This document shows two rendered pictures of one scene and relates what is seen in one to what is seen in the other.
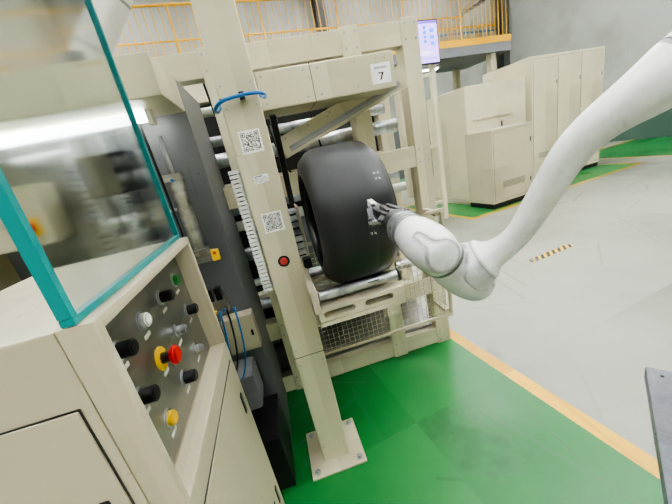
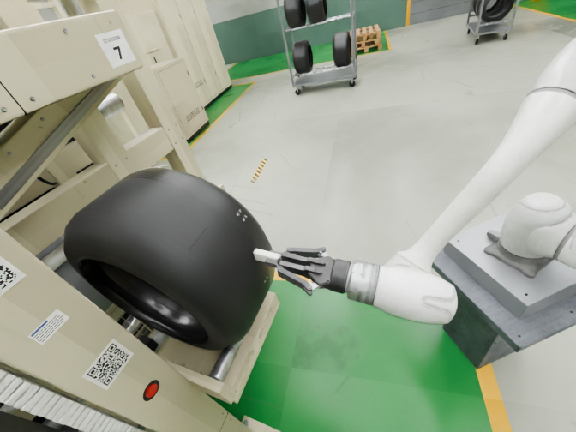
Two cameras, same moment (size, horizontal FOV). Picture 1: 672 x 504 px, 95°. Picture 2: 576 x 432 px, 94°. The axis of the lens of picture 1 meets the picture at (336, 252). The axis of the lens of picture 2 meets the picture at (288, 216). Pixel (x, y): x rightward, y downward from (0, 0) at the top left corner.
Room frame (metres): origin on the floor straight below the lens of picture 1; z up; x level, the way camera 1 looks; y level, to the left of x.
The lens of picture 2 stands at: (0.62, 0.15, 1.72)
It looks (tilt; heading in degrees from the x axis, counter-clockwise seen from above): 39 degrees down; 311
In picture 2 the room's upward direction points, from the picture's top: 16 degrees counter-clockwise
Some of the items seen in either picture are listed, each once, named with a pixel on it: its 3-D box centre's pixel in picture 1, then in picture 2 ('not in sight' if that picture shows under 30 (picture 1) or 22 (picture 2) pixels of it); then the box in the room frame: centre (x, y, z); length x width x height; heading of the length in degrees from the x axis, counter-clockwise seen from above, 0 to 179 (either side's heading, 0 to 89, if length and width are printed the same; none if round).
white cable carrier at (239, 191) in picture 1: (253, 233); (74, 409); (1.17, 0.30, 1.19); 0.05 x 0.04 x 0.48; 9
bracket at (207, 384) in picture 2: (309, 284); (177, 370); (1.25, 0.14, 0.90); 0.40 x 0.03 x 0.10; 9
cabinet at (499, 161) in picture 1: (499, 166); (174, 103); (5.31, -3.06, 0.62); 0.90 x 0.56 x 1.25; 108
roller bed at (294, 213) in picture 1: (285, 236); not in sight; (1.61, 0.25, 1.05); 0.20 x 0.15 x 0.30; 99
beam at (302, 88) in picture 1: (323, 86); (6, 75); (1.59, -0.11, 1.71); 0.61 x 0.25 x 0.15; 99
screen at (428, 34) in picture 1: (420, 43); not in sight; (4.91, -1.77, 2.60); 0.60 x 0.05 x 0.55; 108
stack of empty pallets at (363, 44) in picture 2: not in sight; (365, 39); (3.59, -8.72, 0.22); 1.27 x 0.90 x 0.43; 108
